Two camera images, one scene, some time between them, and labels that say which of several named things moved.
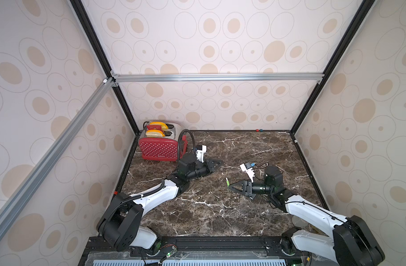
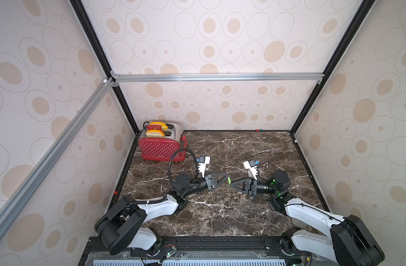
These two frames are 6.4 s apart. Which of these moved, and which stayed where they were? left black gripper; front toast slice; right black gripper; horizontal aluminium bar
Moved: left black gripper
Stayed: right black gripper; horizontal aluminium bar; front toast slice
